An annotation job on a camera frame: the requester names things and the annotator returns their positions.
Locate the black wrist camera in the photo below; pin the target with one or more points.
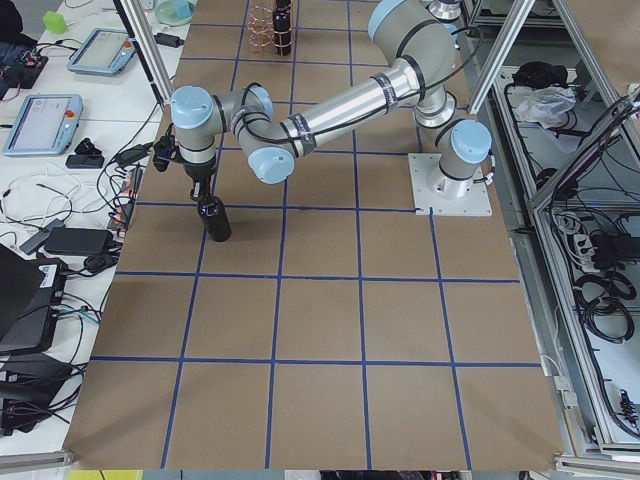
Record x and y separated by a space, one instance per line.
164 151

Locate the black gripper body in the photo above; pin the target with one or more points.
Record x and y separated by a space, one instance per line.
198 173

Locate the copper wire wine basket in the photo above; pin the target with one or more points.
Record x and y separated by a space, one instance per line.
259 25

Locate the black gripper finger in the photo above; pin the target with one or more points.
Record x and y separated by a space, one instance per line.
198 191

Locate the blue teach pendant upper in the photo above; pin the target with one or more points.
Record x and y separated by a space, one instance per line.
105 52

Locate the green glass bowl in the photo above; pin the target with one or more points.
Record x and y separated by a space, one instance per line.
175 12

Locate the dark wine bottle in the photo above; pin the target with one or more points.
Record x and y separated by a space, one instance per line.
213 214
281 24

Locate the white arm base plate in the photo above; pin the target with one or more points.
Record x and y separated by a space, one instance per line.
436 194

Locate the aluminium frame post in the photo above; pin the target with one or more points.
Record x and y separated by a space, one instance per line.
135 22

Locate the blue teach pendant lower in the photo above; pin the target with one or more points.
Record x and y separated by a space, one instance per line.
45 125

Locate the blue teach pendant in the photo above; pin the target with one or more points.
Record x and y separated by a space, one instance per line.
45 125
105 52

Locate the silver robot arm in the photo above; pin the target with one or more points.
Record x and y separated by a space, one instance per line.
419 49
445 10

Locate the black laptop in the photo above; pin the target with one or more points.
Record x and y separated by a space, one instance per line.
30 290

